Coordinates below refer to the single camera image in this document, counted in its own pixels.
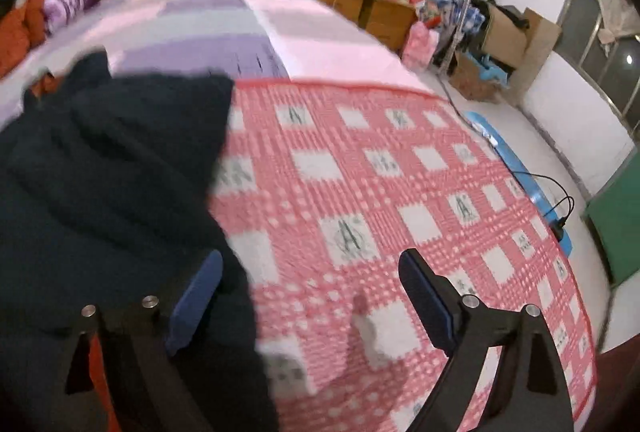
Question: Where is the cardboard box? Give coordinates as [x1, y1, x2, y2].
[449, 4, 562, 106]

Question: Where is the wooden nightstand cabinet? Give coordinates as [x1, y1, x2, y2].
[319, 0, 418, 54]

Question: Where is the red white checkered blanket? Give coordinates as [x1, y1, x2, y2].
[209, 80, 596, 431]

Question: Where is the purple patterned pillow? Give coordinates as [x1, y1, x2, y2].
[42, 0, 100, 36]

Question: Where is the pile of colourful clothes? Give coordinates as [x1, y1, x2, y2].
[410, 0, 490, 63]

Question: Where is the pink plush toy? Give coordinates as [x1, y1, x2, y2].
[401, 21, 439, 70]

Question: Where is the blue floor mat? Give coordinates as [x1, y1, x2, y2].
[464, 111, 575, 257]

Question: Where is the window with metal frame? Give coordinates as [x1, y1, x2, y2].
[554, 0, 639, 139]

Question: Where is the green board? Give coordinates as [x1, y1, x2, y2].
[585, 153, 640, 286]

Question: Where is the purple pink patchwork bedsheet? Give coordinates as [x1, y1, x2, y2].
[1, 0, 427, 123]

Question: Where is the orange red down jacket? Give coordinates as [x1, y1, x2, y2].
[0, 0, 46, 78]

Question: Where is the dark navy padded jacket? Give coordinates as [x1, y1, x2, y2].
[1, 51, 279, 431]

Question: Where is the black charger cable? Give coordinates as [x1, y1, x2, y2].
[434, 72, 576, 243]

